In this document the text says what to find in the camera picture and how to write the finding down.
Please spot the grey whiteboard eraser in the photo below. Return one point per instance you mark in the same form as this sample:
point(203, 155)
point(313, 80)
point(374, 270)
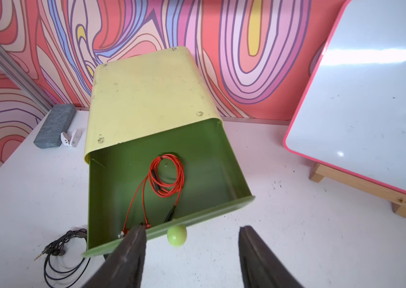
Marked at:
point(57, 121)

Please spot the pink framed whiteboard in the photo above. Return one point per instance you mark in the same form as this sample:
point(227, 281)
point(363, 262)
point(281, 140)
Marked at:
point(352, 115)

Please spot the green yellow drawer cabinet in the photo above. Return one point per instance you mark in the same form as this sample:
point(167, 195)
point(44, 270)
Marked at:
point(143, 107)

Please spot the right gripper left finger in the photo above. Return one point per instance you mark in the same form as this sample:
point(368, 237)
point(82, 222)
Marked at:
point(124, 267)

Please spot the small white clip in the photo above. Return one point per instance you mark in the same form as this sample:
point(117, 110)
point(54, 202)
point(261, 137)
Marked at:
point(72, 140)

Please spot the wooden whiteboard easel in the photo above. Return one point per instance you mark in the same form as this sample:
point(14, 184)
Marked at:
point(397, 199)

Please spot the black earphones with silver buds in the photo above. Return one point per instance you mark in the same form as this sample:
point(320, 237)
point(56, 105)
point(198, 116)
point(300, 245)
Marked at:
point(56, 250)

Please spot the red earphones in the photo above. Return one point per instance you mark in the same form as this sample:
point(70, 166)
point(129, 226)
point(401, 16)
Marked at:
point(162, 186)

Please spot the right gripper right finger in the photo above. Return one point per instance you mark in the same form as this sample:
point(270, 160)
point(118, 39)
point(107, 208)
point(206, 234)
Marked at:
point(260, 267)

